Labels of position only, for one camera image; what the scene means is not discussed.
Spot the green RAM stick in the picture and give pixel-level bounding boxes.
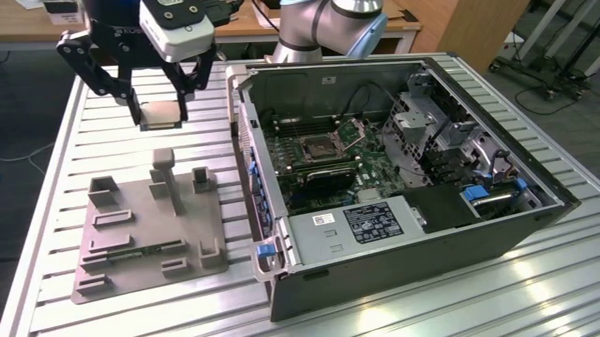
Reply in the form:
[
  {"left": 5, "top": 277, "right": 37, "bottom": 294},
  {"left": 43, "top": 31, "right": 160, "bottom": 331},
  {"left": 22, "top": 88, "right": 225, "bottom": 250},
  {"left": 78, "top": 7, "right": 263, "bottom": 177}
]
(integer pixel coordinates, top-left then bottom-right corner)
[{"left": 106, "top": 245, "right": 164, "bottom": 263}]

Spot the silver metal drive cage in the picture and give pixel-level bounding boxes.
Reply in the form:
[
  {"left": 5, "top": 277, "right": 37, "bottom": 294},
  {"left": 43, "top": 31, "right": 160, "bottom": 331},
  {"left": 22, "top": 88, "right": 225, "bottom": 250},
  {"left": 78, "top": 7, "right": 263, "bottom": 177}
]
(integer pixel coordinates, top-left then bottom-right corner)
[{"left": 387, "top": 72, "right": 472, "bottom": 184}]

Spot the black camera cable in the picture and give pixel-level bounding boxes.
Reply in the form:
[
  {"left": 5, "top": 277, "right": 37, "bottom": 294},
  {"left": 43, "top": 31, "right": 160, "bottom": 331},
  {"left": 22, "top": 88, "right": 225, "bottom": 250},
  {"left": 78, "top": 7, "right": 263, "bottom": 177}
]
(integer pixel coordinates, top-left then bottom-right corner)
[{"left": 205, "top": 0, "right": 245, "bottom": 27}]

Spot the silver square CPU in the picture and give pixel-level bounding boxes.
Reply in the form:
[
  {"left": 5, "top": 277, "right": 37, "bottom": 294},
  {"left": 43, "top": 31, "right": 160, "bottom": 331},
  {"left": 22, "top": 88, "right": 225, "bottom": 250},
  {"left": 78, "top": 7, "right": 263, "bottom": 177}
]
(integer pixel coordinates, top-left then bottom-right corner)
[{"left": 140, "top": 100, "right": 184, "bottom": 132}]

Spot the wooden cabinet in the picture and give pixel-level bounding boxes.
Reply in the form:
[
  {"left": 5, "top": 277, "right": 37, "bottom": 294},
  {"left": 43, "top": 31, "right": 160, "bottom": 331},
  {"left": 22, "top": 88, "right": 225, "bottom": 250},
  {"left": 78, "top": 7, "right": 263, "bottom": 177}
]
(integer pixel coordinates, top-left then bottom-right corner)
[{"left": 406, "top": 0, "right": 531, "bottom": 75}]

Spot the coloured wire bundle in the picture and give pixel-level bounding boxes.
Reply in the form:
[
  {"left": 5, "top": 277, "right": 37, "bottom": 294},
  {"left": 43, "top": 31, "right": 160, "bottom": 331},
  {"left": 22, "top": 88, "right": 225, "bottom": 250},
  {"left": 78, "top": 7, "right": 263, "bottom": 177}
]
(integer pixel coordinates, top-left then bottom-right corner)
[{"left": 484, "top": 150, "right": 517, "bottom": 184}]

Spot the blue slot retainer clip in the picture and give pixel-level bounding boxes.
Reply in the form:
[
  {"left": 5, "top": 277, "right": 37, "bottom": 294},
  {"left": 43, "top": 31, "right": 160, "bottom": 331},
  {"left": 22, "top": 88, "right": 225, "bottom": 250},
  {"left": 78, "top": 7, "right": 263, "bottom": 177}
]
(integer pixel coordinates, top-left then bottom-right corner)
[{"left": 244, "top": 147, "right": 260, "bottom": 177}]

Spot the open cardboard box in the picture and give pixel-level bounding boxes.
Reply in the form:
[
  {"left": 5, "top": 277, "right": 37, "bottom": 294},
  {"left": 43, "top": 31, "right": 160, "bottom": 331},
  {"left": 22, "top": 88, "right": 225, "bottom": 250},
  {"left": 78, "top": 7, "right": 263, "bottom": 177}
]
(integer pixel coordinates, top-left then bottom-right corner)
[{"left": 252, "top": 0, "right": 283, "bottom": 28}]

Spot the black wheeled equipment stand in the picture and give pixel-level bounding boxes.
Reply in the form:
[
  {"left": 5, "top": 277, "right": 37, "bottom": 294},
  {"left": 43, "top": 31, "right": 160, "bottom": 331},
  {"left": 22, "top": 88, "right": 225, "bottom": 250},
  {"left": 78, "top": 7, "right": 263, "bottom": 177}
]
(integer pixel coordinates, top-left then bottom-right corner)
[{"left": 488, "top": 0, "right": 600, "bottom": 103}]

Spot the open metal socket cover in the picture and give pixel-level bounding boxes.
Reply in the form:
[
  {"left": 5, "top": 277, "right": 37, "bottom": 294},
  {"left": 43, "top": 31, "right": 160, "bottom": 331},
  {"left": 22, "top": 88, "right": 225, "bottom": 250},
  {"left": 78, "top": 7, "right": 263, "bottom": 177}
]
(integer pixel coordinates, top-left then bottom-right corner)
[{"left": 331, "top": 117, "right": 368, "bottom": 151}]

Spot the black RAM slot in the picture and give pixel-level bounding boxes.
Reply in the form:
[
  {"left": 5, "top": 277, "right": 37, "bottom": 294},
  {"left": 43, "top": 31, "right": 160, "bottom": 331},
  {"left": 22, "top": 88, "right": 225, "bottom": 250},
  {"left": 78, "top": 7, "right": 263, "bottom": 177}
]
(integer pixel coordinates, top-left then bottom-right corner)
[
  {"left": 272, "top": 124, "right": 339, "bottom": 133},
  {"left": 275, "top": 128, "right": 340, "bottom": 137},
  {"left": 271, "top": 121, "right": 337, "bottom": 128},
  {"left": 268, "top": 117, "right": 337, "bottom": 124}
]

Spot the black looped case wire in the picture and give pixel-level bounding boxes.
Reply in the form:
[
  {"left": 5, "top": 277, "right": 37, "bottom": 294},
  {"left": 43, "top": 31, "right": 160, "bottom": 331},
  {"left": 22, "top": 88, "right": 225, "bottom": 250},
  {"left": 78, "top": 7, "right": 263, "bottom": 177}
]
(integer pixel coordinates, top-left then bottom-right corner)
[{"left": 343, "top": 81, "right": 395, "bottom": 117}]

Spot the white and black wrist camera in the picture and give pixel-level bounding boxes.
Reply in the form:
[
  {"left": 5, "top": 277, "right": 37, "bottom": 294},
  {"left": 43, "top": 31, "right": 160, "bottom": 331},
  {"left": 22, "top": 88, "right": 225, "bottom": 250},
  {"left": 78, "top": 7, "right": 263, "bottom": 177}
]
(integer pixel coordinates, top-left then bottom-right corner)
[{"left": 138, "top": 0, "right": 216, "bottom": 64}]

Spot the black open PC case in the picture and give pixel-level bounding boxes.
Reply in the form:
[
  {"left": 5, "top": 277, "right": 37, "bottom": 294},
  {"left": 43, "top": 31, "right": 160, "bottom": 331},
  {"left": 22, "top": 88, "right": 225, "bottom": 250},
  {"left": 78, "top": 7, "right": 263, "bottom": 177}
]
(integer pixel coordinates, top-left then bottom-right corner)
[{"left": 224, "top": 55, "right": 582, "bottom": 323}]

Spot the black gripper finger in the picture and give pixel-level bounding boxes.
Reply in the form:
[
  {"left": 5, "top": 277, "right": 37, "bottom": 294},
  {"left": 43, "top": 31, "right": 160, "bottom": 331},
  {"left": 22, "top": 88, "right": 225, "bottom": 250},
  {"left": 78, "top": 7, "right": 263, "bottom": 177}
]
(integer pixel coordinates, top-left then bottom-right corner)
[
  {"left": 54, "top": 30, "right": 142, "bottom": 128},
  {"left": 162, "top": 44, "right": 219, "bottom": 122}
]

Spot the black graphics card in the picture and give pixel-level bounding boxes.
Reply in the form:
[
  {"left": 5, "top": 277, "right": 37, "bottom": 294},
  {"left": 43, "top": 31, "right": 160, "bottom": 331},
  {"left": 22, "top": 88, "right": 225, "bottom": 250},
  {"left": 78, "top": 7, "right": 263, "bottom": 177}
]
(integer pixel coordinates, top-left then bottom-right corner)
[{"left": 296, "top": 167, "right": 356, "bottom": 198}]

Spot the white box with black top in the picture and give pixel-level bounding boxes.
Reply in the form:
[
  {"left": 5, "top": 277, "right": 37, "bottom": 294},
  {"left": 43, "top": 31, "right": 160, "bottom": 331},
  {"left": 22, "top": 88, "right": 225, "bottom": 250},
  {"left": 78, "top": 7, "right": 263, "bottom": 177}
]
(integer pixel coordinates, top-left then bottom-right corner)
[{"left": 42, "top": 0, "right": 86, "bottom": 25}]

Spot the CPU socket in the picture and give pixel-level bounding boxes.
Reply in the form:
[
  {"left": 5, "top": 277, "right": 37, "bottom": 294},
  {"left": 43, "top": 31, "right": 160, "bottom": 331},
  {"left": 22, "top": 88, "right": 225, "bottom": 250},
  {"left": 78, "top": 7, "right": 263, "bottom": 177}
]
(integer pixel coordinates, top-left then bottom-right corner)
[{"left": 299, "top": 135, "right": 347, "bottom": 164}]

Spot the grey parts rack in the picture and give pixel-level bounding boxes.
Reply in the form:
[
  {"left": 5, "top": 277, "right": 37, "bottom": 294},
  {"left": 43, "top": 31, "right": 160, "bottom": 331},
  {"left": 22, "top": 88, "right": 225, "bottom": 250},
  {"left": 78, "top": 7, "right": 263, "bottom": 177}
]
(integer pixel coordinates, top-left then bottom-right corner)
[{"left": 69, "top": 147, "right": 231, "bottom": 305}]

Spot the silver chipset heatsink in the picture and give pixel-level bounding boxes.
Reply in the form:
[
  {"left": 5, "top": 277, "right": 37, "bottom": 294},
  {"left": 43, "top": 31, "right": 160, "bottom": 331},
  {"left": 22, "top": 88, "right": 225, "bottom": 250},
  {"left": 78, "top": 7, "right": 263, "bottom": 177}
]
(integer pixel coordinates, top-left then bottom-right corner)
[{"left": 356, "top": 188, "right": 388, "bottom": 204}]

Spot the green motherboard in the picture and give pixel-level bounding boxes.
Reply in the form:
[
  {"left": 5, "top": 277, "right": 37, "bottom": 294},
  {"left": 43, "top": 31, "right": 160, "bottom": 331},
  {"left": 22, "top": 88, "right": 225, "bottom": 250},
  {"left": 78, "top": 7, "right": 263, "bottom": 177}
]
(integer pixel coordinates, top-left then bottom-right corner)
[{"left": 261, "top": 115, "right": 410, "bottom": 216}]

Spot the grey power supply unit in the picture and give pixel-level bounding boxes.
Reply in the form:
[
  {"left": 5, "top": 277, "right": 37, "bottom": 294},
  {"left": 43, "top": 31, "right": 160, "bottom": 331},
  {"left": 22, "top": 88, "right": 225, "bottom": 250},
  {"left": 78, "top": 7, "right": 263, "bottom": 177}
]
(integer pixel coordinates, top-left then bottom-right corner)
[{"left": 285, "top": 195, "right": 426, "bottom": 266}]

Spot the black disk bay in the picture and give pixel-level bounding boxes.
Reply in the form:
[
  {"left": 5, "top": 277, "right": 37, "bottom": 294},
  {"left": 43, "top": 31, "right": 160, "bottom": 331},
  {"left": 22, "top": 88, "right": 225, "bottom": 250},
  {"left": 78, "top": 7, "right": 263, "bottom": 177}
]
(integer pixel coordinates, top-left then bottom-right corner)
[{"left": 400, "top": 185, "right": 484, "bottom": 235}]

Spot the flat cardboard sheet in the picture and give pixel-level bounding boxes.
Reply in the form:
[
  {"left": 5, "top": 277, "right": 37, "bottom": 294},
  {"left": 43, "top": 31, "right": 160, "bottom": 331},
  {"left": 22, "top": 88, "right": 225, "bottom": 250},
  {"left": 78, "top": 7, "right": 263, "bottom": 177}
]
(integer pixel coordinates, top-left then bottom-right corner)
[{"left": 382, "top": 0, "right": 419, "bottom": 24}]

